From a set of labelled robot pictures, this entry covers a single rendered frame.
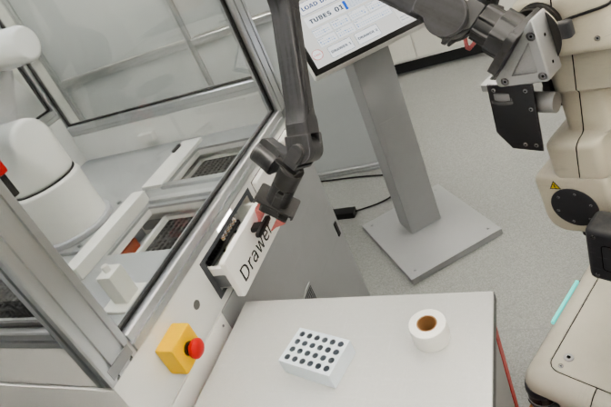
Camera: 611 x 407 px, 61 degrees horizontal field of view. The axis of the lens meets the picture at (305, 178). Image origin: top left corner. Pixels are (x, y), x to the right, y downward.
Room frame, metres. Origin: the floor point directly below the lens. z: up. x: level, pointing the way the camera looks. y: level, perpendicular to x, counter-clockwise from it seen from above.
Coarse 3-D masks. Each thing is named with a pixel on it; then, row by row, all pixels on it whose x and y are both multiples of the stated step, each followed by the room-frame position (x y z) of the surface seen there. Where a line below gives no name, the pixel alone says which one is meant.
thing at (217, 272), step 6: (246, 204) 1.22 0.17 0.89; (252, 204) 1.21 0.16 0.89; (240, 210) 1.23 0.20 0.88; (246, 210) 1.22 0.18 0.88; (240, 216) 1.23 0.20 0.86; (240, 222) 1.24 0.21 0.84; (234, 234) 1.20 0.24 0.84; (216, 264) 1.10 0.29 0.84; (210, 270) 1.00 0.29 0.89; (216, 270) 0.99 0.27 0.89; (222, 270) 0.99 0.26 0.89; (216, 276) 1.00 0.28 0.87; (222, 276) 0.99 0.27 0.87; (222, 282) 0.99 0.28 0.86; (228, 282) 0.99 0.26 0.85
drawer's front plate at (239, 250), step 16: (272, 224) 1.15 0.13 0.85; (240, 240) 1.03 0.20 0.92; (256, 240) 1.07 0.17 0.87; (272, 240) 1.12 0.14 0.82; (224, 256) 0.98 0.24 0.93; (240, 256) 1.00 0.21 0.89; (256, 256) 1.05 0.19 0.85; (224, 272) 0.96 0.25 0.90; (256, 272) 1.02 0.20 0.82; (240, 288) 0.96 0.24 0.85
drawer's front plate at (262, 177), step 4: (284, 132) 1.49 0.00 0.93; (280, 136) 1.47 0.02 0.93; (284, 136) 1.46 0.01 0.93; (280, 140) 1.44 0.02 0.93; (284, 140) 1.45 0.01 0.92; (284, 144) 1.44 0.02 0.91; (260, 168) 1.32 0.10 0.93; (260, 172) 1.30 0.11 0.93; (264, 172) 1.30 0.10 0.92; (256, 176) 1.28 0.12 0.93; (260, 176) 1.27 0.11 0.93; (264, 176) 1.29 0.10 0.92; (268, 176) 1.31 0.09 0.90; (272, 176) 1.32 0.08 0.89; (256, 180) 1.26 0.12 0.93; (260, 180) 1.27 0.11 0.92; (264, 180) 1.28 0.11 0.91; (268, 180) 1.30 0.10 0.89; (272, 180) 1.31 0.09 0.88; (256, 184) 1.25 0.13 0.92; (260, 184) 1.26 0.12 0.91; (268, 184) 1.29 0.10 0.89; (256, 188) 1.26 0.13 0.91; (256, 192) 1.26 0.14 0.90
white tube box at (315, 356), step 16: (304, 336) 0.78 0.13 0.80; (320, 336) 0.77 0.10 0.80; (288, 352) 0.76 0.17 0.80; (304, 352) 0.74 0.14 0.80; (320, 352) 0.73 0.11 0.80; (336, 352) 0.72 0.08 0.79; (352, 352) 0.72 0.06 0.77; (288, 368) 0.74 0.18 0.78; (304, 368) 0.71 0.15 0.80; (320, 368) 0.69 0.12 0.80; (336, 368) 0.68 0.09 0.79; (336, 384) 0.67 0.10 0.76
